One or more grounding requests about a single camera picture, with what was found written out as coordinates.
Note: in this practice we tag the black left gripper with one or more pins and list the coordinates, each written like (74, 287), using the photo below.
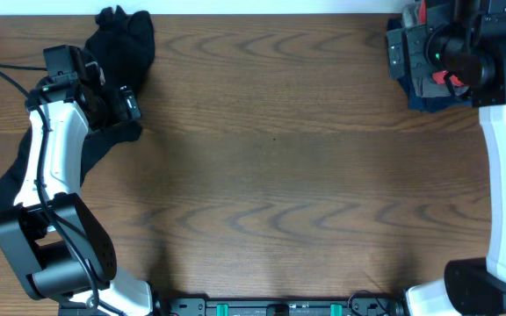
(115, 96)

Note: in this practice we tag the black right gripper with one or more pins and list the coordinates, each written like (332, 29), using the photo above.
(408, 59)

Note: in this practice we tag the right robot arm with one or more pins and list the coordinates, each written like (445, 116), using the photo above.
(473, 286)

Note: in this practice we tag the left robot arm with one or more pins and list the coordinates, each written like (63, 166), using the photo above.
(54, 244)

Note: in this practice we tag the black garment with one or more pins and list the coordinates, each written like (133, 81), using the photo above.
(124, 47)

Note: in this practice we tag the grey folded shorts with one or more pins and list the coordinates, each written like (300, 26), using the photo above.
(431, 13)

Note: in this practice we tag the navy folded garment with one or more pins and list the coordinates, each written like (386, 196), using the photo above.
(424, 104)

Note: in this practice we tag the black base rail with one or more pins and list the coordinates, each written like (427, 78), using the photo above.
(358, 305)

